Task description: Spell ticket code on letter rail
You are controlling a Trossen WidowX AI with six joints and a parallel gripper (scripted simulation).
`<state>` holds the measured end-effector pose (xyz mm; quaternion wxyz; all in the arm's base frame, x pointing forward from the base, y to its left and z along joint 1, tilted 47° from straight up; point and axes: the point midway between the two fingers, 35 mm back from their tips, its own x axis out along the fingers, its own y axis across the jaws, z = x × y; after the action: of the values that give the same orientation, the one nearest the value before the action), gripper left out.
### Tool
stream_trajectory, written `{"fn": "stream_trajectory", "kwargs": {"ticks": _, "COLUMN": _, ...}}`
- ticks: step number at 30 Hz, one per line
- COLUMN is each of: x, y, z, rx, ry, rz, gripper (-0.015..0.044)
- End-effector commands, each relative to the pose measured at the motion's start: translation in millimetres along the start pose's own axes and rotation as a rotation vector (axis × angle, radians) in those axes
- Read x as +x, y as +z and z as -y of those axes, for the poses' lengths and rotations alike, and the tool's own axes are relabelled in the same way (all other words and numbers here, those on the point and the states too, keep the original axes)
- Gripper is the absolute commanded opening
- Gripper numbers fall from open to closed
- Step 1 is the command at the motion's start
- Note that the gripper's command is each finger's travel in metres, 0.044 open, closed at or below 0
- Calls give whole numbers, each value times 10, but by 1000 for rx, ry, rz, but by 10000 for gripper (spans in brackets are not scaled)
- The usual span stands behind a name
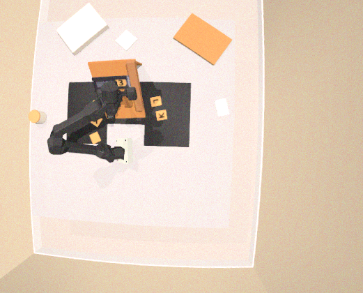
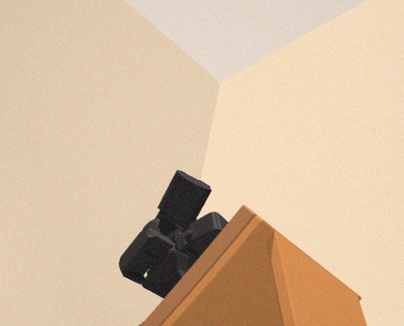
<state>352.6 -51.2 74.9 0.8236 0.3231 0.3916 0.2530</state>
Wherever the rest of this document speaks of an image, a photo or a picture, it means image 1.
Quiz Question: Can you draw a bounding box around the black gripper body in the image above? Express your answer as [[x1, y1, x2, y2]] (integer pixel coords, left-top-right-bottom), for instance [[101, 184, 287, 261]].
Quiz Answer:
[[96, 87, 137, 107]]

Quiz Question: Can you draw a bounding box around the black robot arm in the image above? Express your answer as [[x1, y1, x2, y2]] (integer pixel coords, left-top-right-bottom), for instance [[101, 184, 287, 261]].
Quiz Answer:
[[47, 81, 125, 163]]

